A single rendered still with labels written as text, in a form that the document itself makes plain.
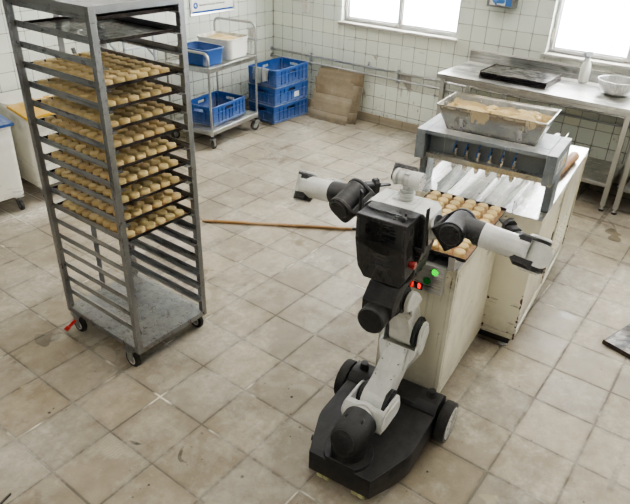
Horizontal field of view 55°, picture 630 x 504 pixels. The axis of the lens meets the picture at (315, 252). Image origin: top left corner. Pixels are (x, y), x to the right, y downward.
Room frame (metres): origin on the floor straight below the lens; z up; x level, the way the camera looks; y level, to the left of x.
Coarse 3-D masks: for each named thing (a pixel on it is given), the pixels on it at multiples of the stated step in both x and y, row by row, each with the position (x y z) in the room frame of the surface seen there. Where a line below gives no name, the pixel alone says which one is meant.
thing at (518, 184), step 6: (516, 180) 3.09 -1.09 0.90; (522, 180) 3.10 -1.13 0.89; (510, 186) 3.00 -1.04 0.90; (516, 186) 3.00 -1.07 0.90; (522, 186) 3.14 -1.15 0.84; (510, 192) 2.92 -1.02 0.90; (516, 192) 3.03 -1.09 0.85; (504, 198) 2.84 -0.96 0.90; (510, 198) 2.92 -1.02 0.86; (498, 204) 2.77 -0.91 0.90; (504, 204) 2.82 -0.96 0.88; (450, 258) 2.20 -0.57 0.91; (450, 264) 2.21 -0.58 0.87; (456, 264) 2.22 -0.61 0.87; (450, 270) 2.20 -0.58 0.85
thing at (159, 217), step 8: (72, 208) 2.79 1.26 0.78; (80, 208) 2.78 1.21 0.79; (168, 208) 2.82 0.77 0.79; (176, 208) 2.86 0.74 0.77; (88, 216) 2.73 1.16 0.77; (96, 216) 2.70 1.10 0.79; (144, 216) 2.74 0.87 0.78; (152, 216) 2.72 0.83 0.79; (160, 216) 2.75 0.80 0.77; (168, 216) 2.72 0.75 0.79; (176, 216) 2.77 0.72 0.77; (104, 224) 2.62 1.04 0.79; (112, 224) 2.62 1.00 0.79; (136, 224) 2.63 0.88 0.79; (144, 224) 2.66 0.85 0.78; (152, 224) 2.63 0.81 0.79; (160, 224) 2.67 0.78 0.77; (128, 232) 2.54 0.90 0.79; (136, 232) 2.57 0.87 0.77
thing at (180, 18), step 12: (180, 0) 2.81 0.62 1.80; (180, 12) 2.81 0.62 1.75; (180, 24) 2.80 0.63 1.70; (180, 36) 2.81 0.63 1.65; (180, 60) 2.82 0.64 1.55; (192, 120) 2.83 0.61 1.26; (192, 132) 2.82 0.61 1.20; (192, 144) 2.82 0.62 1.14; (192, 156) 2.81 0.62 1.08; (192, 168) 2.81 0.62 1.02; (192, 192) 2.81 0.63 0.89; (192, 204) 2.81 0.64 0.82; (192, 216) 2.82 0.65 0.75; (204, 288) 2.82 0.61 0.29; (204, 300) 2.82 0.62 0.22; (204, 312) 2.81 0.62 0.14
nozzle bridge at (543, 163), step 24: (432, 120) 3.22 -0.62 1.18; (432, 144) 3.12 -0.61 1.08; (480, 144) 2.91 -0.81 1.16; (504, 144) 2.87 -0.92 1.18; (552, 144) 2.89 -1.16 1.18; (432, 168) 3.24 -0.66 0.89; (480, 168) 2.93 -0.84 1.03; (504, 168) 2.88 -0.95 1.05; (528, 168) 2.86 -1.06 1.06; (552, 168) 2.72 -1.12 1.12; (552, 192) 2.81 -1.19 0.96
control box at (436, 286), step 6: (426, 264) 2.26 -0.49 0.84; (432, 264) 2.26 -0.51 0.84; (438, 264) 2.26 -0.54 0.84; (420, 270) 2.27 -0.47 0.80; (426, 270) 2.26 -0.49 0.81; (438, 270) 2.23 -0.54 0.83; (444, 270) 2.22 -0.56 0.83; (420, 276) 2.27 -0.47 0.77; (426, 276) 2.26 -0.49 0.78; (432, 276) 2.24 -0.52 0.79; (438, 276) 2.23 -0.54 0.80; (444, 276) 2.23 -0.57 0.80; (414, 282) 2.28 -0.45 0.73; (420, 282) 2.27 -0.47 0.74; (432, 282) 2.24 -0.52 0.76; (438, 282) 2.23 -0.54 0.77; (444, 282) 2.24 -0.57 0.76; (426, 288) 2.25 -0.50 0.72; (432, 288) 2.24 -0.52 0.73; (438, 288) 2.22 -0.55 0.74; (438, 294) 2.22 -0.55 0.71
